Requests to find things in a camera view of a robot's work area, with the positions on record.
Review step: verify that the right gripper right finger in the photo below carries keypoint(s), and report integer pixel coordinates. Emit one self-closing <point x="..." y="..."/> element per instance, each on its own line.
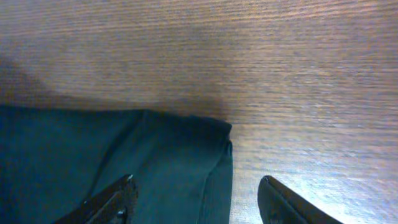
<point x="278" y="204"/>

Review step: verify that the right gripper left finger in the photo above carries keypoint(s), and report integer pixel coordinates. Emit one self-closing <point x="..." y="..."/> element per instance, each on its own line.
<point x="115" y="204"/>

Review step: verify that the black t-shirt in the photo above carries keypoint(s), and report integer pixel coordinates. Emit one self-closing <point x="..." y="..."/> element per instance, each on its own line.
<point x="54" y="160"/>

